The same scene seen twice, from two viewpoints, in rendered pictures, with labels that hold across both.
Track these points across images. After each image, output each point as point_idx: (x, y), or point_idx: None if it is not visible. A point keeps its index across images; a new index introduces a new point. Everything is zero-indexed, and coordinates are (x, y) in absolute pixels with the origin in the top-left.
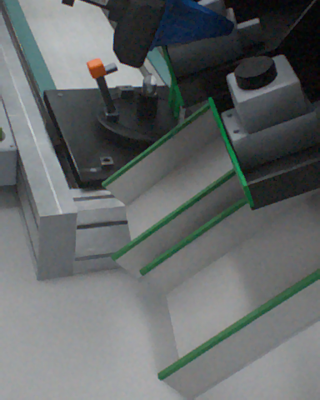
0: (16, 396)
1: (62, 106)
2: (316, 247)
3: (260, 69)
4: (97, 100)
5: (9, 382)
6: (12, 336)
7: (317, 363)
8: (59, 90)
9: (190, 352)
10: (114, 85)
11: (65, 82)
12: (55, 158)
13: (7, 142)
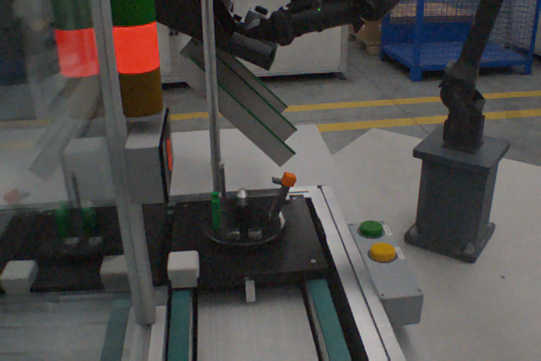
0: (336, 187)
1: (311, 249)
2: None
3: (261, 7)
4: (278, 256)
5: (339, 191)
6: (339, 205)
7: (189, 191)
8: (313, 267)
9: (277, 97)
10: (240, 352)
11: (300, 354)
12: (319, 216)
13: (354, 226)
